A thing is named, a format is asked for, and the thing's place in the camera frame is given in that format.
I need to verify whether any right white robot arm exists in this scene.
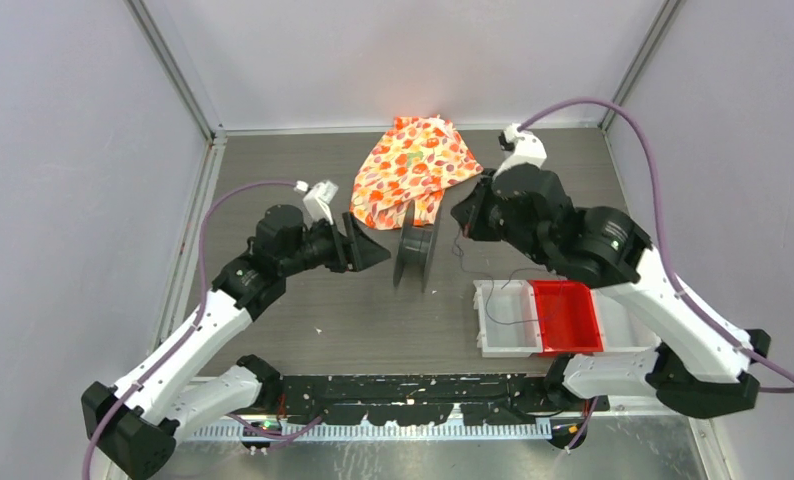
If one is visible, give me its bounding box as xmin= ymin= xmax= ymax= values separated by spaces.
xmin=451 ymin=164 xmax=771 ymax=419

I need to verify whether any red plastic bin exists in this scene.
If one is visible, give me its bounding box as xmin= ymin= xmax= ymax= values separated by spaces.
xmin=529 ymin=280 xmax=604 ymax=357

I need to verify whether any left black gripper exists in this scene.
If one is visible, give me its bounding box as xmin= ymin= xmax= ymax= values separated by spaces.
xmin=282 ymin=213 xmax=392 ymax=278

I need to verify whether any slotted cable duct rail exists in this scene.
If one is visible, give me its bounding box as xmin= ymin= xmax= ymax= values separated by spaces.
xmin=188 ymin=418 xmax=552 ymax=442

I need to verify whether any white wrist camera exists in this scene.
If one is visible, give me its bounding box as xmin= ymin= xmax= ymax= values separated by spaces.
xmin=494 ymin=124 xmax=548 ymax=177
xmin=294 ymin=180 xmax=338 ymax=225

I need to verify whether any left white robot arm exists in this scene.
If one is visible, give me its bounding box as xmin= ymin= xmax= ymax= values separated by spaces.
xmin=81 ymin=205 xmax=391 ymax=479

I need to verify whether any black cable spool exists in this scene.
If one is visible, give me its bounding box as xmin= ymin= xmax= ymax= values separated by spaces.
xmin=393 ymin=200 xmax=441 ymax=293

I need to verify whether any thin purple wire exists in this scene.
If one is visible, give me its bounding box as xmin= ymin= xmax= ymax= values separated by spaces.
xmin=451 ymin=225 xmax=561 ymax=327

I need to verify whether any orange floral cloth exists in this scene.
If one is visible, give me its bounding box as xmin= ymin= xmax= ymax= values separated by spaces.
xmin=350 ymin=116 xmax=483 ymax=230

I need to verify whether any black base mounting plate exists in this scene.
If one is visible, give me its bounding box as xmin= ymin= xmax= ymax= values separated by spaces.
xmin=216 ymin=372 xmax=610 ymax=429

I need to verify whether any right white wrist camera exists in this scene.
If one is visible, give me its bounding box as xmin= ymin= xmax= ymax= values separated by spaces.
xmin=494 ymin=124 xmax=548 ymax=177

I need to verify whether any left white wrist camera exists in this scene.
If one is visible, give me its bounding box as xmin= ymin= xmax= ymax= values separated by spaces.
xmin=294 ymin=180 xmax=338 ymax=225

